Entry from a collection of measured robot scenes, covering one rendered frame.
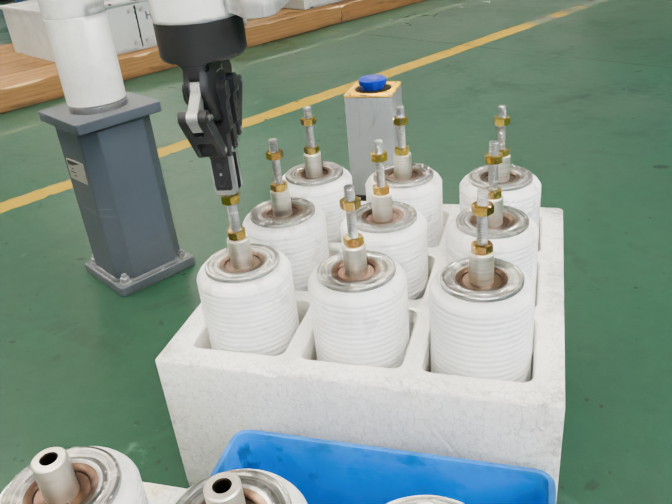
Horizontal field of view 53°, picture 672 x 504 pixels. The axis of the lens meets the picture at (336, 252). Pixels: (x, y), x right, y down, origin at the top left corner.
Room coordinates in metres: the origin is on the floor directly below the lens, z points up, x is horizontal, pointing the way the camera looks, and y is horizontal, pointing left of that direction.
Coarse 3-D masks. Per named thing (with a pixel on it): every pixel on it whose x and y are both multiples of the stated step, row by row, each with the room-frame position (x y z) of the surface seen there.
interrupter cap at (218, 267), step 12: (216, 252) 0.62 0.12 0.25; (228, 252) 0.62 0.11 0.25; (252, 252) 0.62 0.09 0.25; (264, 252) 0.61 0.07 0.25; (276, 252) 0.61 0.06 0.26; (216, 264) 0.60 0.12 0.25; (228, 264) 0.60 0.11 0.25; (264, 264) 0.59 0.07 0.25; (276, 264) 0.59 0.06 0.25; (216, 276) 0.57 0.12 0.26; (228, 276) 0.57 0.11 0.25; (240, 276) 0.57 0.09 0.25; (252, 276) 0.57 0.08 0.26
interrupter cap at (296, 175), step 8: (296, 168) 0.84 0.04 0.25; (304, 168) 0.84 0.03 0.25; (328, 168) 0.83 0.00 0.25; (336, 168) 0.83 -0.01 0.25; (288, 176) 0.81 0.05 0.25; (296, 176) 0.81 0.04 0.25; (304, 176) 0.82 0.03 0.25; (320, 176) 0.81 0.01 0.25; (328, 176) 0.80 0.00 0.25; (336, 176) 0.80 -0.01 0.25; (296, 184) 0.79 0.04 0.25; (304, 184) 0.78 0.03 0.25; (312, 184) 0.78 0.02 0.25; (320, 184) 0.78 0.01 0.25
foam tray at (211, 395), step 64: (192, 320) 0.61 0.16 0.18; (192, 384) 0.54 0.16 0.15; (256, 384) 0.52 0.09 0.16; (320, 384) 0.50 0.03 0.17; (384, 384) 0.48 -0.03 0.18; (448, 384) 0.47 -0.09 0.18; (512, 384) 0.46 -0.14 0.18; (192, 448) 0.55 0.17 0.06; (448, 448) 0.46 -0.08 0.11; (512, 448) 0.44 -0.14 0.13
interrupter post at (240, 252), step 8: (240, 240) 0.59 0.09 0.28; (248, 240) 0.60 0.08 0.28; (232, 248) 0.59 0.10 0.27; (240, 248) 0.59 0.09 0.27; (248, 248) 0.59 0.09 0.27; (232, 256) 0.59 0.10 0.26; (240, 256) 0.59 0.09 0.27; (248, 256) 0.59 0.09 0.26; (232, 264) 0.59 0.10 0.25; (240, 264) 0.59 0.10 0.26; (248, 264) 0.59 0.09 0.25
